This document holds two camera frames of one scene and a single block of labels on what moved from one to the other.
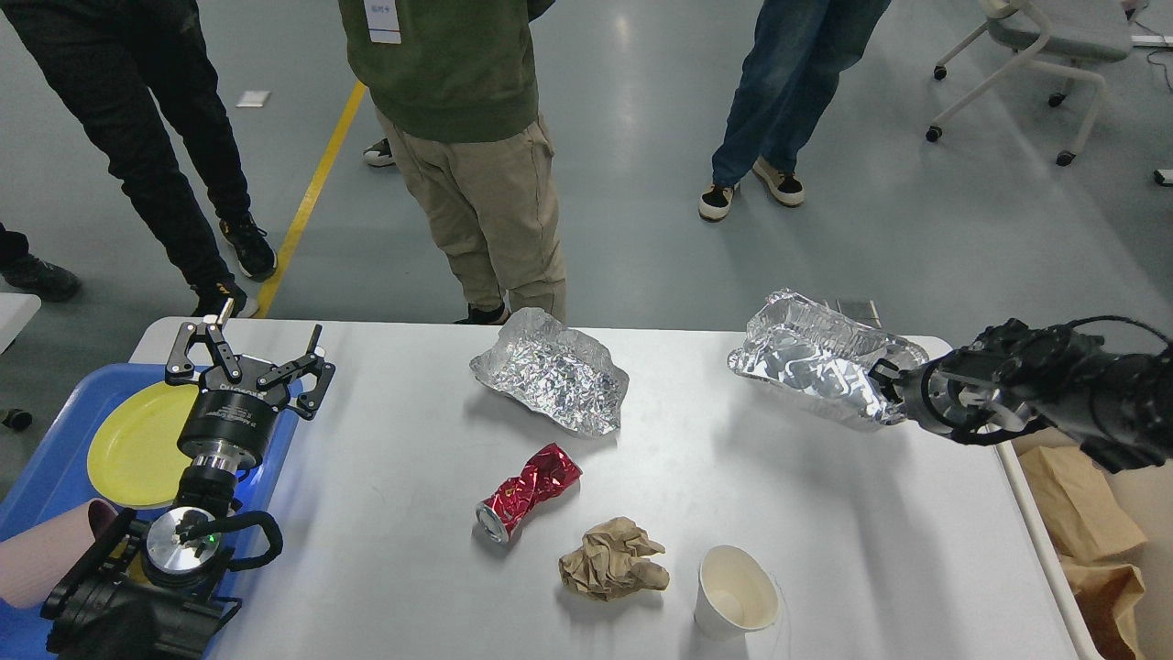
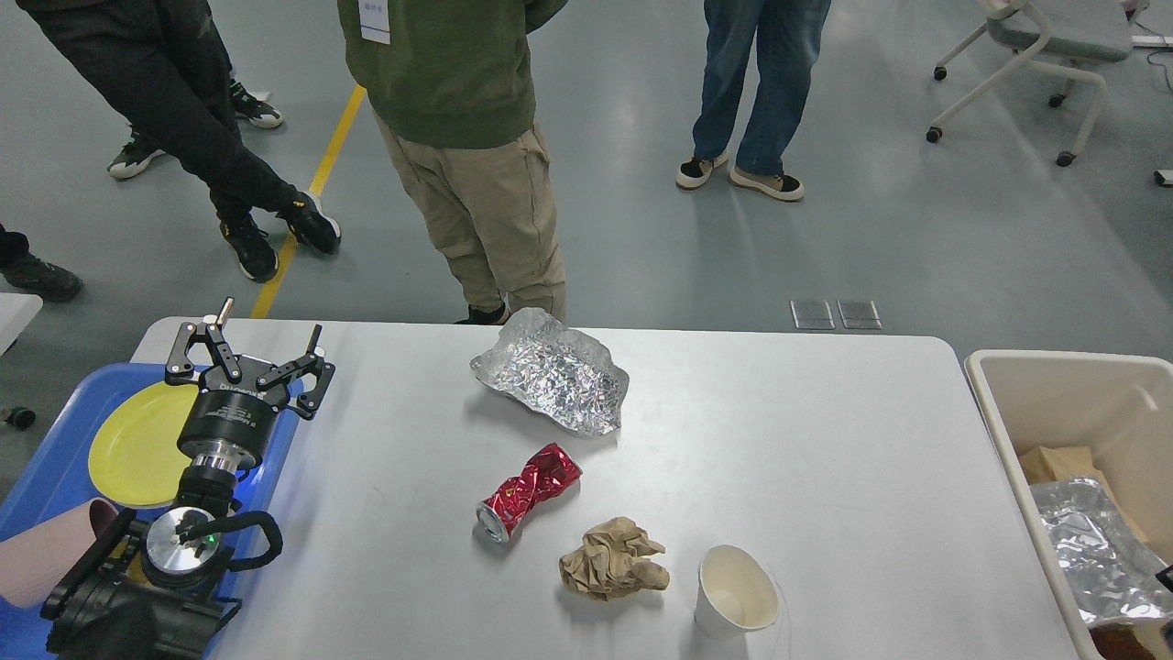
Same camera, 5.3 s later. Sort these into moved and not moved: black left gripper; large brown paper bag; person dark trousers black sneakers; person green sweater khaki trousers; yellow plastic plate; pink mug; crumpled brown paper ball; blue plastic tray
Moved: large brown paper bag; person dark trousers black sneakers
Not moved: crumpled brown paper ball; yellow plastic plate; black left gripper; blue plastic tray; person green sweater khaki trousers; pink mug
